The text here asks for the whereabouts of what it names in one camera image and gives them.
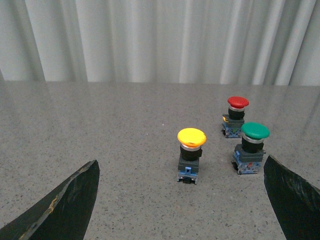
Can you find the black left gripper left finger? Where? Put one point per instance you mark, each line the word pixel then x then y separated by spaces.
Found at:
pixel 63 214

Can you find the red mushroom push button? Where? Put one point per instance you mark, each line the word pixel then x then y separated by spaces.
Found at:
pixel 233 121

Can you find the green mushroom push button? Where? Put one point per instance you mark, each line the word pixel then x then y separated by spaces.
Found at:
pixel 248 156

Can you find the yellow mushroom push button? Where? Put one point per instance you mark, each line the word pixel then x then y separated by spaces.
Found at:
pixel 191 142

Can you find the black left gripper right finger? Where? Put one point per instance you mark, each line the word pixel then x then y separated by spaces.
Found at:
pixel 295 202

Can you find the white pleated curtain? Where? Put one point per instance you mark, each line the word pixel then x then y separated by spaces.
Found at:
pixel 250 42

